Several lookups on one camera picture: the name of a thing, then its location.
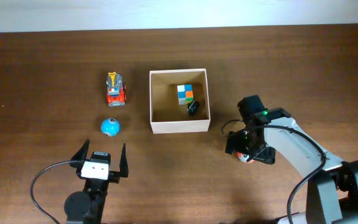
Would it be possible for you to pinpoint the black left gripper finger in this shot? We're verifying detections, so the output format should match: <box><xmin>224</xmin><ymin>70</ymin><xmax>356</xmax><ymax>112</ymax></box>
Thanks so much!
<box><xmin>119</xmin><ymin>143</ymin><xmax>129</xmax><ymax>178</ymax></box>
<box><xmin>71</xmin><ymin>139</ymin><xmax>90</xmax><ymax>161</ymax></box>

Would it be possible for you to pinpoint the orange toy ball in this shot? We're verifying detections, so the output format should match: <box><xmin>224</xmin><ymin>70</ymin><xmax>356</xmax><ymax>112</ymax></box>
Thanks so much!
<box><xmin>237</xmin><ymin>152</ymin><xmax>254</xmax><ymax>164</ymax></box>

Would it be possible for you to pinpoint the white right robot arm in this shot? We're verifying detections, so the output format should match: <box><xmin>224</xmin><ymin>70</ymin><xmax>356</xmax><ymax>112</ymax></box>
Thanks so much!
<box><xmin>225</xmin><ymin>95</ymin><xmax>358</xmax><ymax>223</ymax></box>

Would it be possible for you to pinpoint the red toy fire truck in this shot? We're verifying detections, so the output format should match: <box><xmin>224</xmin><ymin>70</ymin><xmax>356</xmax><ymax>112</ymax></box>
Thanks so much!
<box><xmin>106</xmin><ymin>72</ymin><xmax>126</xmax><ymax>107</ymax></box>

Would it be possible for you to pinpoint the pink cardboard box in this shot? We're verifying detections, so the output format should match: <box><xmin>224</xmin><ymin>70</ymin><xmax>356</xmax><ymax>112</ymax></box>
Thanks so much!
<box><xmin>149</xmin><ymin>68</ymin><xmax>211</xmax><ymax>134</ymax></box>

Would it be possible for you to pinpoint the blue toy ball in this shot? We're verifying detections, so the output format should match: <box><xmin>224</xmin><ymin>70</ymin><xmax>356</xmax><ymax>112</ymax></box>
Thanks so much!
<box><xmin>101</xmin><ymin>118</ymin><xmax>121</xmax><ymax>137</ymax></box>

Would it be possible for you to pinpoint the multicoloured puzzle cube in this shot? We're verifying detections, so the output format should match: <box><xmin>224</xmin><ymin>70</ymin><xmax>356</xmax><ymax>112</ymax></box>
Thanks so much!
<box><xmin>177</xmin><ymin>84</ymin><xmax>194</xmax><ymax>105</ymax></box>

